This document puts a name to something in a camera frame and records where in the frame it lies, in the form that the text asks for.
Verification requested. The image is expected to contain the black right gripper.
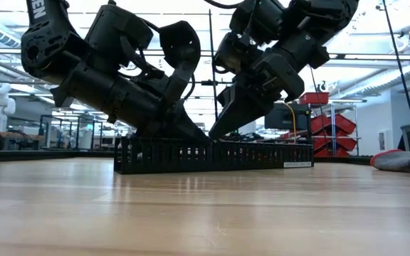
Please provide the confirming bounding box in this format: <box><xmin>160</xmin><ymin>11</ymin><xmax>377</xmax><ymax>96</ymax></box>
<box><xmin>208</xmin><ymin>48</ymin><xmax>306</xmax><ymax>141</ymax></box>

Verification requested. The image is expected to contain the thin black cable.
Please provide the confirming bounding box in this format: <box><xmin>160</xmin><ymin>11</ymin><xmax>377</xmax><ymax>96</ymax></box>
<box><xmin>309</xmin><ymin>67</ymin><xmax>330</xmax><ymax>143</ymax></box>

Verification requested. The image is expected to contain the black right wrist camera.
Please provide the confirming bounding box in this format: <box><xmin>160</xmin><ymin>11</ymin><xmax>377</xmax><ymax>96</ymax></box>
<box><xmin>213</xmin><ymin>31</ymin><xmax>263</xmax><ymax>75</ymax></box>

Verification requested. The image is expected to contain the silver ventilation duct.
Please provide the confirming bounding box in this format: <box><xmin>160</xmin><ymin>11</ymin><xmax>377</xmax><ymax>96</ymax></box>
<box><xmin>0</xmin><ymin>23</ymin><xmax>23</xmax><ymax>49</ymax></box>
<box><xmin>340</xmin><ymin>63</ymin><xmax>410</xmax><ymax>99</ymax></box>

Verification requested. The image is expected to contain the slanted black cable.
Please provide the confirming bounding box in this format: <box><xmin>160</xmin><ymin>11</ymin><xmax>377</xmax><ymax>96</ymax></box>
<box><xmin>382</xmin><ymin>0</ymin><xmax>410</xmax><ymax>152</ymax></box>

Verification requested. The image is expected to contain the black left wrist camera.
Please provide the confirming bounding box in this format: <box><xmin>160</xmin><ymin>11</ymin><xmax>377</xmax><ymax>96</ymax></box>
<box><xmin>157</xmin><ymin>20</ymin><xmax>202</xmax><ymax>105</ymax></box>

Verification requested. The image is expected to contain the grey and red cloth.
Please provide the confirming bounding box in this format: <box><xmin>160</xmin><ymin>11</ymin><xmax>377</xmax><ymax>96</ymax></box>
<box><xmin>370</xmin><ymin>149</ymin><xmax>410</xmax><ymax>177</ymax></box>

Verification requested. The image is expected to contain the metal storage rack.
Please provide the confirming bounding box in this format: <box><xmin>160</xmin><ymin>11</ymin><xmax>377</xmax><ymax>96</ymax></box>
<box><xmin>327</xmin><ymin>98</ymin><xmax>368</xmax><ymax>157</ymax></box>

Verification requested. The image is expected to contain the black slotted cable duct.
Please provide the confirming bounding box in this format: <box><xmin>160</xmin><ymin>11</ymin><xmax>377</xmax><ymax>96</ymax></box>
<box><xmin>113</xmin><ymin>137</ymin><xmax>315</xmax><ymax>175</ymax></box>

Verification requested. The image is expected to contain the black workstation frame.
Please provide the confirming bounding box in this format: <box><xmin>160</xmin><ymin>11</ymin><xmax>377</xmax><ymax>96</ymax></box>
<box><xmin>39</xmin><ymin>114</ymin><xmax>98</xmax><ymax>150</ymax></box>

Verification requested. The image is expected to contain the yellow hanging cable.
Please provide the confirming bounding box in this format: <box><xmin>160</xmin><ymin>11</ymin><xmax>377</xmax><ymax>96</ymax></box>
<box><xmin>283</xmin><ymin>102</ymin><xmax>298</xmax><ymax>145</ymax></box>

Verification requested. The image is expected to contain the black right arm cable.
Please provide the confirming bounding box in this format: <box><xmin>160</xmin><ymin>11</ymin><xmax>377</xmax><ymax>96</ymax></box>
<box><xmin>203</xmin><ymin>0</ymin><xmax>243</xmax><ymax>10</ymax></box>

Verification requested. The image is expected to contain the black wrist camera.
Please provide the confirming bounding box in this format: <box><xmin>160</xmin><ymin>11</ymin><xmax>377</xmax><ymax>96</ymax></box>
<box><xmin>157</xmin><ymin>20</ymin><xmax>202</xmax><ymax>105</ymax></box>
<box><xmin>213</xmin><ymin>31</ymin><xmax>263</xmax><ymax>75</ymax></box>

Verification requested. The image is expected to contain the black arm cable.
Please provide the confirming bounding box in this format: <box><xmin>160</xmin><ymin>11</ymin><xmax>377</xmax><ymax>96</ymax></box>
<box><xmin>182</xmin><ymin>73</ymin><xmax>196</xmax><ymax>102</ymax></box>
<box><xmin>203</xmin><ymin>0</ymin><xmax>243</xmax><ymax>10</ymax></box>

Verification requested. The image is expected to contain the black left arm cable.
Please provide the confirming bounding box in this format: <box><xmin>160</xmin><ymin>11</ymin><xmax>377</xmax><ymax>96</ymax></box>
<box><xmin>182</xmin><ymin>73</ymin><xmax>196</xmax><ymax>102</ymax></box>

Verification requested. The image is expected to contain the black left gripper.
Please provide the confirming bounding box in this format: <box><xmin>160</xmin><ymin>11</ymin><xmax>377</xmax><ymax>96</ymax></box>
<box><xmin>135</xmin><ymin>95</ymin><xmax>212</xmax><ymax>142</ymax></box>

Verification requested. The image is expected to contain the red storage box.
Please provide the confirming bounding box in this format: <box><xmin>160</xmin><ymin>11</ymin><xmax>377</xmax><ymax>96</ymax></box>
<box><xmin>299</xmin><ymin>91</ymin><xmax>330</xmax><ymax>105</ymax></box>

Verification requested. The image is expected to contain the red storage bin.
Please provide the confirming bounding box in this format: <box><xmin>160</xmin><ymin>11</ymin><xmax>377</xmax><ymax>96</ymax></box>
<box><xmin>313</xmin><ymin>135</ymin><xmax>358</xmax><ymax>152</ymax></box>
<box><xmin>310</xmin><ymin>113</ymin><xmax>357</xmax><ymax>135</ymax></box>
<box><xmin>313</xmin><ymin>147</ymin><xmax>351</xmax><ymax>158</ymax></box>

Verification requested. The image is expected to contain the black monitor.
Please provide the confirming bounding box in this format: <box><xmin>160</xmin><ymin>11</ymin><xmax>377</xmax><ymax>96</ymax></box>
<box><xmin>264</xmin><ymin>102</ymin><xmax>311</xmax><ymax>131</ymax></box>

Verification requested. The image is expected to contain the black aluminium table frame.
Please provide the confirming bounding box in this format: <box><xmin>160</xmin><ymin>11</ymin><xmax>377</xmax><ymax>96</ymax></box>
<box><xmin>0</xmin><ymin>151</ymin><xmax>373</xmax><ymax>165</ymax></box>

